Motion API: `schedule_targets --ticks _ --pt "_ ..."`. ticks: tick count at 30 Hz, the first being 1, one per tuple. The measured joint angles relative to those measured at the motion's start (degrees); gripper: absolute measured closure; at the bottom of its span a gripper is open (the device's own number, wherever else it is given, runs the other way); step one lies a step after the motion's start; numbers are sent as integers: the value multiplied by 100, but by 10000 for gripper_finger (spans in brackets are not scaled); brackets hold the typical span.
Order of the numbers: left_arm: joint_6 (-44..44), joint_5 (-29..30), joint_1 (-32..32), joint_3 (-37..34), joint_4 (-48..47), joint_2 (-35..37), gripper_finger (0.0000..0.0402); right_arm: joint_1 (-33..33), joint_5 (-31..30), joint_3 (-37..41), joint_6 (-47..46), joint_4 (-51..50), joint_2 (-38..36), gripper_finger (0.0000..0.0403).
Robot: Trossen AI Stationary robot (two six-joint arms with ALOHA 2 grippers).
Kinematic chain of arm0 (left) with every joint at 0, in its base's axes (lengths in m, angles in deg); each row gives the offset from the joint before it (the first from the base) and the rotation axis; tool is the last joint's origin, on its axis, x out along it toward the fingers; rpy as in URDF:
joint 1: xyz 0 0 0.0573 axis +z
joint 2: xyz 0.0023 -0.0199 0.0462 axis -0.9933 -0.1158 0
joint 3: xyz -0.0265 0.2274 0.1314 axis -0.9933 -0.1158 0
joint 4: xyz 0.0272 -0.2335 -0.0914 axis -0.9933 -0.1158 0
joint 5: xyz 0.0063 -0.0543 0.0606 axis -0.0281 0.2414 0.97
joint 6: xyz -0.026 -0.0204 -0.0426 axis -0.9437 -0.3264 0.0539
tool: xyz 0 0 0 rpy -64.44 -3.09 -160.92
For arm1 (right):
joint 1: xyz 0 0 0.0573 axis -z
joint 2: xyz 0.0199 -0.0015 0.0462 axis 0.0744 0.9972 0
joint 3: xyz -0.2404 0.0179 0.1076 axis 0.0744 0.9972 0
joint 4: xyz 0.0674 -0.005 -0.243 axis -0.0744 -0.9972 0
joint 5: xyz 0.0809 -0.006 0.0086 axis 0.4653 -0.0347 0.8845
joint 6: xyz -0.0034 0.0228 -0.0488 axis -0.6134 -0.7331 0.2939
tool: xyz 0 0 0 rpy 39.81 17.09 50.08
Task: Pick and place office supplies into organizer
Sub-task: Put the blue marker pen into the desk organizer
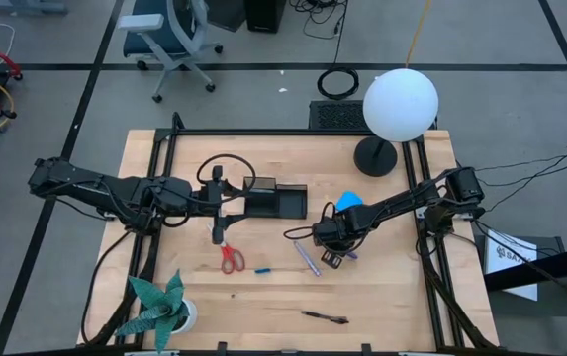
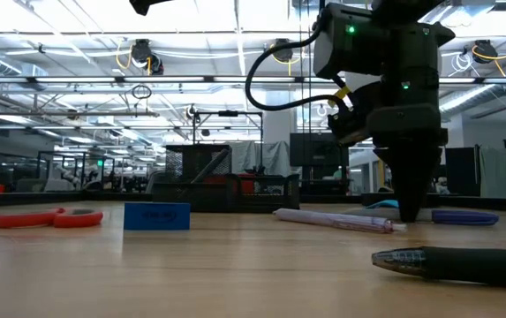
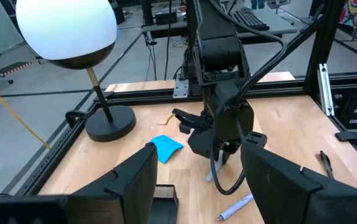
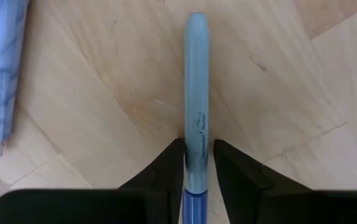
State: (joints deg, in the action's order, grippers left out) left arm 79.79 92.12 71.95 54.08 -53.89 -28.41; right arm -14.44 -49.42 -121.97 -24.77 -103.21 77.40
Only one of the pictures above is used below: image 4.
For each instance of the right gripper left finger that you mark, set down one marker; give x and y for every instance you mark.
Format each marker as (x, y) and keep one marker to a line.
(88, 207)

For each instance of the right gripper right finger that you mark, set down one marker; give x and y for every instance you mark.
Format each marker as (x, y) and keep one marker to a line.
(290, 205)

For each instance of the lavender marbled click pen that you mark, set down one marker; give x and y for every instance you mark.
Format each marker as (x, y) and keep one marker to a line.
(5, 68)

